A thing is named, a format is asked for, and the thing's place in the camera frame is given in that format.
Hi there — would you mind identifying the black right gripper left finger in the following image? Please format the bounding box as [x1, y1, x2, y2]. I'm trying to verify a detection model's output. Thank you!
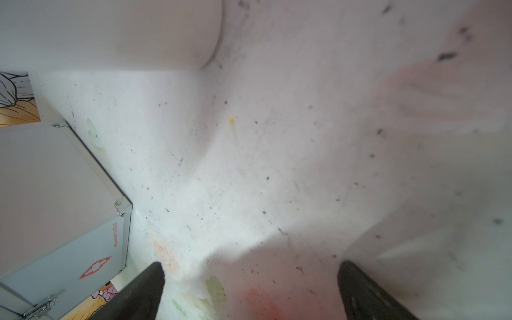
[89, 262, 165, 320]

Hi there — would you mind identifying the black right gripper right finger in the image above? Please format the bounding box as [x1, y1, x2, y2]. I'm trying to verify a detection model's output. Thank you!
[337, 260, 417, 320]

